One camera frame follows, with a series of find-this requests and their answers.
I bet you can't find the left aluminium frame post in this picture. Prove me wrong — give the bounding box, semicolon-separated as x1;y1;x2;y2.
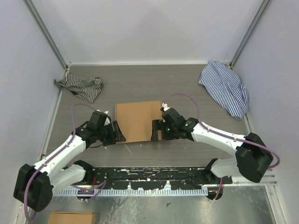
23;0;71;69

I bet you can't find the small cardboard box foreground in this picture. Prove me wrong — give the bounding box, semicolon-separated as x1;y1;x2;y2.
48;212;96;224

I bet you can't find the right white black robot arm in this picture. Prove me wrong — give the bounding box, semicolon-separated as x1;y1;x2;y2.
151;107;273;184

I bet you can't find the aluminium frame post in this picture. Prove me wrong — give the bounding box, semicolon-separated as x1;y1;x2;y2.
23;0;71;69
229;0;272;68

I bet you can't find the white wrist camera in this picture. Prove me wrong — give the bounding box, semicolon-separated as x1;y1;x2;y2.
96;110;111;126
160;103;169;112

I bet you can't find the right aluminium frame post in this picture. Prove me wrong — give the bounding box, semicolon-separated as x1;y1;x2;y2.
229;0;272;68

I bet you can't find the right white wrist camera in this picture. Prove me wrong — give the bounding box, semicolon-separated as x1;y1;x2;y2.
160;103;169;112

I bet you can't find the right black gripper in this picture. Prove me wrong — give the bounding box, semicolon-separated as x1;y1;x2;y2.
151;119;180;142

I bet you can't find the brown cardboard box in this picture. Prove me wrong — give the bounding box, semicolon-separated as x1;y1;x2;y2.
115;101;162;143

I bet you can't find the purple cable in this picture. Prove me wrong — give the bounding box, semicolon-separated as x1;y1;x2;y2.
163;92;281;201
24;103;99;221

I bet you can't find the black white striped cloth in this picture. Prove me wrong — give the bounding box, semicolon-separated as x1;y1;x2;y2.
53;72;104;104

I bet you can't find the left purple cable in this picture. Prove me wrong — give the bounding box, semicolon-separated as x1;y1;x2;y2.
24;103;99;221

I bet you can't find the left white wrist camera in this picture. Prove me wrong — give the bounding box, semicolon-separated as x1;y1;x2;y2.
96;110;111;126

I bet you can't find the blue white striped cloth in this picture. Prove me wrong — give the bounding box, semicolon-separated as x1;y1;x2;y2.
199;61;249;120

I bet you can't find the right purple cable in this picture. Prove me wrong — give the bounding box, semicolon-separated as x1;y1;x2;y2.
163;92;281;201

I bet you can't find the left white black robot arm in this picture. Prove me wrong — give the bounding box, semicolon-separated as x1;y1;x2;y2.
13;110;126;212

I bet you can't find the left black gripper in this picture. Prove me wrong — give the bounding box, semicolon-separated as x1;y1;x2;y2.
97;121;126;147

